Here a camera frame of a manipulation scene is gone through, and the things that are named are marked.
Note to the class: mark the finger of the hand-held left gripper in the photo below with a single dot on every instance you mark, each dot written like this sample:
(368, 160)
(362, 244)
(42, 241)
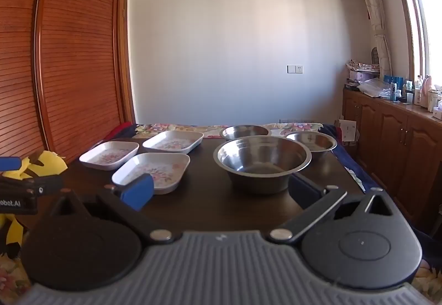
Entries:
(8, 164)

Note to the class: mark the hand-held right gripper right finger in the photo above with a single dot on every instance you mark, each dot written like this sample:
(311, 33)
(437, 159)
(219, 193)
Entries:
(304, 191)

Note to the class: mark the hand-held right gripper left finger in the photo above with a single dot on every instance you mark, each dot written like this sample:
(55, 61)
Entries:
(138, 192)

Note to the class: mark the white floral rectangular plate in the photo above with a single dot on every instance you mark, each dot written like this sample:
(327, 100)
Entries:
(172, 142)
(108, 156)
(162, 168)

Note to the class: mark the small steel bowl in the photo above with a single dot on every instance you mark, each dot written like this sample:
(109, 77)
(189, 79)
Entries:
(310, 142)

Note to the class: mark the large steel bowl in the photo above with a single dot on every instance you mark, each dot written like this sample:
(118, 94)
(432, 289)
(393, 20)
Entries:
(262, 156)

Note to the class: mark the medium steel bowl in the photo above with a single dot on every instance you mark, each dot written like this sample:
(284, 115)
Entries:
(241, 131)

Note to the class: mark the yellow plush toy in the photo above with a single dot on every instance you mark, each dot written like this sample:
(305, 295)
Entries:
(48, 165)

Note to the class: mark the red cloth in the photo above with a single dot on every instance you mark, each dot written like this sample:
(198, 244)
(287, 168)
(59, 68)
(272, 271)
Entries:
(119, 130)

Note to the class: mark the floral blanket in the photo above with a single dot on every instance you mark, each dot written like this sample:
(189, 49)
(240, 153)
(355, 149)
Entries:
(172, 128)

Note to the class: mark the white paper bag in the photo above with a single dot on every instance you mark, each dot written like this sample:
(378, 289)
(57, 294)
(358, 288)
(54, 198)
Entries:
(348, 132)

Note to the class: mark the wooden cabinet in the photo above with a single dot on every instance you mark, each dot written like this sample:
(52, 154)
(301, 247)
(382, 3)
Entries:
(390, 139)

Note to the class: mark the clear plastic bags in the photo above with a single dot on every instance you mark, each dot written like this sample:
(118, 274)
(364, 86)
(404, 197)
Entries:
(374, 87)

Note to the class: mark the wooden slatted wardrobe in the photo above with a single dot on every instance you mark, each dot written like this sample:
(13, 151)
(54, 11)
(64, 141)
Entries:
(69, 49)

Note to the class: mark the pink box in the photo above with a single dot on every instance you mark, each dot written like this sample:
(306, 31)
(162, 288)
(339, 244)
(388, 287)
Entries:
(362, 76)

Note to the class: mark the blue can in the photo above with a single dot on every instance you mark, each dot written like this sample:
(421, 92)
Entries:
(393, 92)

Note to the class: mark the stack of printed cloths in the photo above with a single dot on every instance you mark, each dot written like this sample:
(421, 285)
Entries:
(362, 65)

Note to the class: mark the blue box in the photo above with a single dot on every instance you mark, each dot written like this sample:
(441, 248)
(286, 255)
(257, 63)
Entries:
(393, 79)

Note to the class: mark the woven hand fan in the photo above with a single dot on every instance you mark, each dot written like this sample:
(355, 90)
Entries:
(374, 56)

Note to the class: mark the tissue box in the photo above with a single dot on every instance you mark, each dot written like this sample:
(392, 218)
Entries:
(438, 113)

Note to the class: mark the white cup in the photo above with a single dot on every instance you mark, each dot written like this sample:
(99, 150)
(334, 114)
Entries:
(432, 100)

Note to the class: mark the pink thermos bottle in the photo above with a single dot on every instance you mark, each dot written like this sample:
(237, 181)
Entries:
(428, 83)

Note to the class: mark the patterned beige curtain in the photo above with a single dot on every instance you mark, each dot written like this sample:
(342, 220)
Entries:
(374, 7)

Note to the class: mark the bright window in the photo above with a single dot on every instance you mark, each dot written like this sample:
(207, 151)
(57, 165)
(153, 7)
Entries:
(430, 25)

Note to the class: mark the white low wall fixture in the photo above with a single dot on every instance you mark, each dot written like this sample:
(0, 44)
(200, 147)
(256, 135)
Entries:
(297, 120)

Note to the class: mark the white wall socket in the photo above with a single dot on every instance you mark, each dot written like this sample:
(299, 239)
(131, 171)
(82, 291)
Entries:
(294, 69)

